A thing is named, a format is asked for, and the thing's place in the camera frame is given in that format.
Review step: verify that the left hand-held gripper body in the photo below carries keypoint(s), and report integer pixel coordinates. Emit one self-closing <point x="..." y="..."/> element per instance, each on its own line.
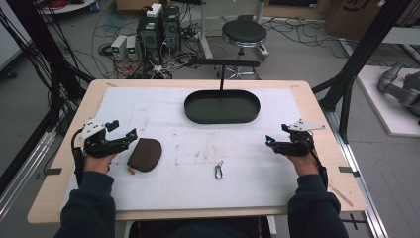
<point x="99" y="145"/>

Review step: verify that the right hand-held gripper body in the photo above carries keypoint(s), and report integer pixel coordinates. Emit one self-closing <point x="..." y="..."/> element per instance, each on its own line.
<point x="297" y="147"/>

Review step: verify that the brown zip pouch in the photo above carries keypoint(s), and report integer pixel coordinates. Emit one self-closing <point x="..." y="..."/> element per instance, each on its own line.
<point x="145" y="155"/>

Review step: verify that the black oval tray with stand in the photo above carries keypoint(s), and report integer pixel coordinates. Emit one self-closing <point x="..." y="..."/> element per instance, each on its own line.
<point x="221" y="109"/>

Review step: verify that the silver carabiner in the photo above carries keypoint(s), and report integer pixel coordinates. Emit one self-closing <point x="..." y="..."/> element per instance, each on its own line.
<point x="219" y="171"/>

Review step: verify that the person's left hand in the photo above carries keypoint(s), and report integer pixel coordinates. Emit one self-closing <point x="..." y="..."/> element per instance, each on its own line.
<point x="98" y="163"/>

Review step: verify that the person's right hand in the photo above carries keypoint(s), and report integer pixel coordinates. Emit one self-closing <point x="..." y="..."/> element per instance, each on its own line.
<point x="305" y="164"/>

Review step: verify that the black tape strip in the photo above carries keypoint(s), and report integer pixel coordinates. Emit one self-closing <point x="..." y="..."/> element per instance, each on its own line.
<point x="51" y="172"/>
<point x="348" y="170"/>

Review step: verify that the thin wooden stick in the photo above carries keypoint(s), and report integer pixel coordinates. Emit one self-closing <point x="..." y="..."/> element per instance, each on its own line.
<point x="341" y="196"/>

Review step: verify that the grey power supply unit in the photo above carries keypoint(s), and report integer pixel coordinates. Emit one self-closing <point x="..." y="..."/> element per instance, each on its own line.
<point x="132" y="47"/>
<point x="119" y="46"/>

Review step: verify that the white table mat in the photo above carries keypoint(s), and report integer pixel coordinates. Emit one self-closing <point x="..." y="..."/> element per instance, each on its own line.
<point x="198" y="185"/>

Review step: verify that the white platform board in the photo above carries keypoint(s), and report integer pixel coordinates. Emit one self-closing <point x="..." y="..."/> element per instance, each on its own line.
<point x="379" y="109"/>

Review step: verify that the black computer tower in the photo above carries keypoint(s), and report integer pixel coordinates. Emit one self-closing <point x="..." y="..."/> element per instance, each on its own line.
<point x="171" y="28"/>
<point x="148" y="38"/>

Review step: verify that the black round stool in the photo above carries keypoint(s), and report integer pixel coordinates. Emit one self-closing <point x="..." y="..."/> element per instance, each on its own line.
<point x="244" y="32"/>

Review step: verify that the white box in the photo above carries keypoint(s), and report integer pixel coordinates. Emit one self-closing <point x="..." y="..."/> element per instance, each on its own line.
<point x="154" y="10"/>

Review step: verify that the white table leg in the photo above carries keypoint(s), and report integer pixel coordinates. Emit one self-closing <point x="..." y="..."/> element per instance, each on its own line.
<point x="204" y="33"/>

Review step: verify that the cardboard box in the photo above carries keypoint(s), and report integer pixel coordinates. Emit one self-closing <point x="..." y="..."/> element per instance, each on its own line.
<point x="350" y="18"/>

